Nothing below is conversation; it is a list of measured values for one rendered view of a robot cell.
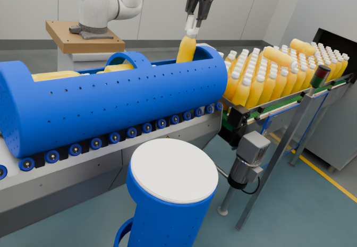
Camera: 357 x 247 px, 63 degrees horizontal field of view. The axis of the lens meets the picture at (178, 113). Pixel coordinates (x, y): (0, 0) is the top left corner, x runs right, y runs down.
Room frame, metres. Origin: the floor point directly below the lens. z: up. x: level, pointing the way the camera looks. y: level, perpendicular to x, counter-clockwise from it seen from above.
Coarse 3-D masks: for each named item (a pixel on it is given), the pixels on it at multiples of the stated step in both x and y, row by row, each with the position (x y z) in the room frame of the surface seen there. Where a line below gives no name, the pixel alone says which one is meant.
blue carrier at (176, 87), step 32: (0, 64) 0.67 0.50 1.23; (160, 64) 1.27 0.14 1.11; (192, 64) 1.11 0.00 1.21; (224, 64) 1.24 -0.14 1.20; (0, 96) 0.67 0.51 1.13; (32, 96) 0.62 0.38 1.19; (64, 96) 0.68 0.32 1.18; (96, 96) 0.74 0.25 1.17; (128, 96) 0.82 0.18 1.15; (160, 96) 0.92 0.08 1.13; (192, 96) 1.05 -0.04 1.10; (0, 128) 0.70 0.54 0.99; (32, 128) 0.59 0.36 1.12; (64, 128) 0.65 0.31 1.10; (96, 128) 0.73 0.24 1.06
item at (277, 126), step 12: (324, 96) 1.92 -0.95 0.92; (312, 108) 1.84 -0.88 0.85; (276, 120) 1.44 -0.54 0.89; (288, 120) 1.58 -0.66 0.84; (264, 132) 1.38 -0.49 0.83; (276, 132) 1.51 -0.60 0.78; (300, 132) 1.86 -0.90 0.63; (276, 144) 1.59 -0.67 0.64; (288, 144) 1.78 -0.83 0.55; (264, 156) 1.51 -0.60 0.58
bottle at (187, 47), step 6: (186, 36) 1.26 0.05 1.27; (192, 36) 1.25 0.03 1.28; (186, 42) 1.24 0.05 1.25; (192, 42) 1.24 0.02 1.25; (180, 48) 1.25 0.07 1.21; (186, 48) 1.23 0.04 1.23; (192, 48) 1.24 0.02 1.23; (180, 54) 1.24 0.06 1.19; (186, 54) 1.23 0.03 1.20; (192, 54) 1.25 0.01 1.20; (180, 60) 1.24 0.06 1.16; (186, 60) 1.23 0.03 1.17
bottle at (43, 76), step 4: (52, 72) 0.77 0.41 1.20; (56, 72) 0.77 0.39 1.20; (60, 72) 0.78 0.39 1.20; (64, 72) 0.78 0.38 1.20; (68, 72) 0.79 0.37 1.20; (72, 72) 0.80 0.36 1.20; (76, 72) 0.82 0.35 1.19; (32, 76) 0.71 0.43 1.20; (36, 76) 0.72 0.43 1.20; (40, 76) 0.72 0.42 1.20; (44, 76) 0.73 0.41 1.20; (48, 76) 0.74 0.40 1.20; (52, 76) 0.74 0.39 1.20; (56, 76) 0.75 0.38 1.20; (60, 76) 0.76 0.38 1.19; (64, 76) 0.77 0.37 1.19; (68, 76) 0.77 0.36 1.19; (36, 80) 0.70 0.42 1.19; (40, 80) 0.71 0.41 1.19; (80, 88) 0.80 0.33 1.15
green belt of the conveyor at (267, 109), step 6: (336, 84) 2.32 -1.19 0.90; (318, 90) 2.07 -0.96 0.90; (300, 96) 1.86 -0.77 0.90; (282, 102) 1.69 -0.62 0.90; (288, 102) 1.72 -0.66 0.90; (270, 108) 1.55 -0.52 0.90; (276, 108) 1.58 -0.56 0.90; (252, 114) 1.42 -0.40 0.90; (222, 120) 1.31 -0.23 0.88; (228, 126) 1.28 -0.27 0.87
